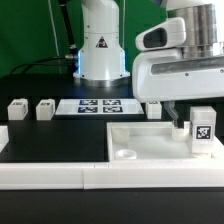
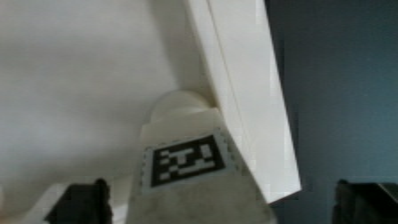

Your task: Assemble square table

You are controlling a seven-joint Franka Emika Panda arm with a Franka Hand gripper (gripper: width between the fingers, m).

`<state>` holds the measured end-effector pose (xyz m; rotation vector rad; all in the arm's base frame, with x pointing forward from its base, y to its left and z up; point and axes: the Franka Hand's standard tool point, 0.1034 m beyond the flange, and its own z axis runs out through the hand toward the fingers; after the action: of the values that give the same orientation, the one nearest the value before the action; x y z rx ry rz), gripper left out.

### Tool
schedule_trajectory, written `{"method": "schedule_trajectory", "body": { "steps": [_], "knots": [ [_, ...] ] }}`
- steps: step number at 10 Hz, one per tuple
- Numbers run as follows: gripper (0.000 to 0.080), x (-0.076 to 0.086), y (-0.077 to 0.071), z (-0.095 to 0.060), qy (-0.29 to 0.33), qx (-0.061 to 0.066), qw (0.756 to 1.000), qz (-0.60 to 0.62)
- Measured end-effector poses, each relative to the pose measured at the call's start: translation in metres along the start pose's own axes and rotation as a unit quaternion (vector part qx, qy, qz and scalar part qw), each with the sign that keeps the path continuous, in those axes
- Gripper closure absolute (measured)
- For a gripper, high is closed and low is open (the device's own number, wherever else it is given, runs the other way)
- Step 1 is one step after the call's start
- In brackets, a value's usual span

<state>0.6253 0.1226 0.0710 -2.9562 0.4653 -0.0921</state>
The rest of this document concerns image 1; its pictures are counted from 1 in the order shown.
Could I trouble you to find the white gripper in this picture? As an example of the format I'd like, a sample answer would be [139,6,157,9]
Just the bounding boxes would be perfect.
[132,49,224,129]

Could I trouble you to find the white marker base plate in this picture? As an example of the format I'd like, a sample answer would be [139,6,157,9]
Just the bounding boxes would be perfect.
[56,99,143,115]

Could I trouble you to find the white U-shaped obstacle fence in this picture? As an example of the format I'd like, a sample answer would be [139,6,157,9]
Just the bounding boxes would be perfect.
[0,124,224,191]

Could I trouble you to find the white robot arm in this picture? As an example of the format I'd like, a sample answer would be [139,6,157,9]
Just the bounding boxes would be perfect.
[73,0,224,120]

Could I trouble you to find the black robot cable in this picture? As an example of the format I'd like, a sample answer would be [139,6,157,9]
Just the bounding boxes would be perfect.
[9,0,80,76]

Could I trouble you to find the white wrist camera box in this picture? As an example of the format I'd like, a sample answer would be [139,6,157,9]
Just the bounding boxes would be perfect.
[135,17,186,51]

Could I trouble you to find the white square table top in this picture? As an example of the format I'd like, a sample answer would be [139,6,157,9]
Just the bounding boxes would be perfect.
[107,122,224,162]

